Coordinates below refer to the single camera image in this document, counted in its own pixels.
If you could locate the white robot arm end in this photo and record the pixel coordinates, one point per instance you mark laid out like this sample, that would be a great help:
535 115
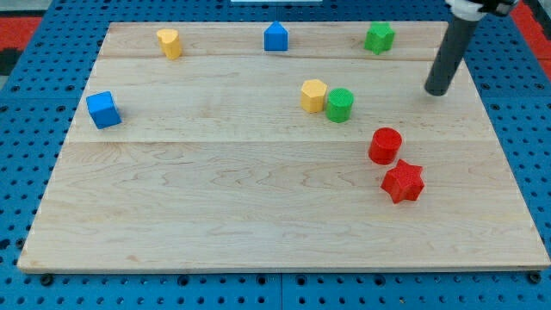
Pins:
475 10

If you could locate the yellow hexagon block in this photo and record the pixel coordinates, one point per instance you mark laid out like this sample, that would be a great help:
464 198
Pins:
313 95

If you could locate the blue cube block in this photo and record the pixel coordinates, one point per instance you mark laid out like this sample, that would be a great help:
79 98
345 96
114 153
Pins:
103 110

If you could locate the light wooden board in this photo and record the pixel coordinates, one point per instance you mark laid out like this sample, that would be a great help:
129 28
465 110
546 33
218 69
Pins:
216 168

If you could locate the green cylinder block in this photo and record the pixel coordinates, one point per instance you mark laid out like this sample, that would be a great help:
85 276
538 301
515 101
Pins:
339 105

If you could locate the red cylinder block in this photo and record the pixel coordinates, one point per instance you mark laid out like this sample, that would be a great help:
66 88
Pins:
384 145

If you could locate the blue pentagon block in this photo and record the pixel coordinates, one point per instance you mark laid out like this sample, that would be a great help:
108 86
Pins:
275 37

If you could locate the red star block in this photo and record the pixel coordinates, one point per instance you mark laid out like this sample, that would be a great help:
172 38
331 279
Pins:
403 182

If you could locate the yellow heart block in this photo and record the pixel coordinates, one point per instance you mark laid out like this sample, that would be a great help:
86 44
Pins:
169 42

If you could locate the green star block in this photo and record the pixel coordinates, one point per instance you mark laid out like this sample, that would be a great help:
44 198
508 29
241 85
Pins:
379 37

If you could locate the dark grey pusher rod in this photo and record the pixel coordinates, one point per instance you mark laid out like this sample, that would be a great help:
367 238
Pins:
450 54

